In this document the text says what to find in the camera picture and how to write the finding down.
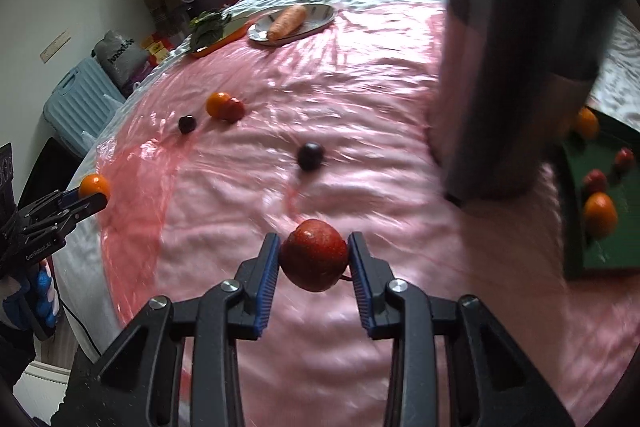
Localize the green tray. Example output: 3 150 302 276
549 107 639 280

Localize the orange oval dish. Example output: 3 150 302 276
191 17 250 58

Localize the light blue suitcase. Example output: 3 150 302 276
42 57 125 157

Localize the yellow red box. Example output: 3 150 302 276
140 32 175 66

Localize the pink plastic sheet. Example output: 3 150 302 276
96 3 639 425

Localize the smooth orange back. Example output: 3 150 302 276
205 92 231 120

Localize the red apple beside orange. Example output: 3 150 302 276
221 98 245 124

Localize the red apple front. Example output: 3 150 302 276
582 169 608 197

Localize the striped white plate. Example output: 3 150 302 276
247 3 337 46

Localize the green leafy vegetable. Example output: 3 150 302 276
190 11 232 52

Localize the smooth orange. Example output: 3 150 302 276
205 92 231 120
78 173 111 199

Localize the left gloved hand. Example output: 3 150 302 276
1 260 60 340

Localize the red apple back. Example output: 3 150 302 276
279 219 349 293

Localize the dark plum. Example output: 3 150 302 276
178 115 198 134
297 142 326 172

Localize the carrot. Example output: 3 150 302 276
267 4 307 42

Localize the grey printed bag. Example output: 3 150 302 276
93 30 149 88

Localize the red apple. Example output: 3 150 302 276
221 98 245 124
614 147 636 172
279 219 349 293
582 169 608 197

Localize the wall socket strip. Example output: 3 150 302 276
40 30 72 64

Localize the large textured mandarin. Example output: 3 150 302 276
582 193 618 239

